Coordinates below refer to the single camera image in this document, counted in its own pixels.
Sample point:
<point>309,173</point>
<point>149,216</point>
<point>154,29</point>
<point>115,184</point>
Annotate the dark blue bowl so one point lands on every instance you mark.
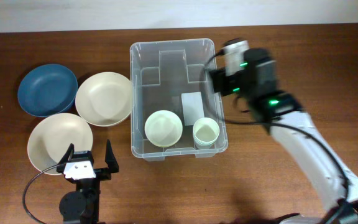
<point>47,90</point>

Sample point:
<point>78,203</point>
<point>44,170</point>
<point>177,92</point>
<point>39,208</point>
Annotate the white label in bin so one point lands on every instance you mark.
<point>192,105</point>

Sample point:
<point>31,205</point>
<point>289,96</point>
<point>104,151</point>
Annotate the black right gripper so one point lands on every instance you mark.
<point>234,90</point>

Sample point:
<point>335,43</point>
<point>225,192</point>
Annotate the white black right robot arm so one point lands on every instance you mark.
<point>288,123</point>

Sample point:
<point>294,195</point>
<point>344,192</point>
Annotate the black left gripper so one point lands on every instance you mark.
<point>105,173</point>

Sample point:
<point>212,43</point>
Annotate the grey cup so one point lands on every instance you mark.
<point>201,146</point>

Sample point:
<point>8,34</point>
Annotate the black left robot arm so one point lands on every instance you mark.
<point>82,204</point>

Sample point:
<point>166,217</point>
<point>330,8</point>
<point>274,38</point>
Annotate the white small bowl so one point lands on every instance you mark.
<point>163,128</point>

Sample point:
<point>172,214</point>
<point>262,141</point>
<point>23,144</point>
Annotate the beige bowl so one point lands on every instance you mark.
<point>50,139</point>
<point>104,99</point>

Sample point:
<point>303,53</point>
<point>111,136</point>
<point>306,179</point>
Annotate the clear plastic storage bin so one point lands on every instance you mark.
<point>160,73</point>

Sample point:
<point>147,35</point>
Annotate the cream cup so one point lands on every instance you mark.
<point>206,129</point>

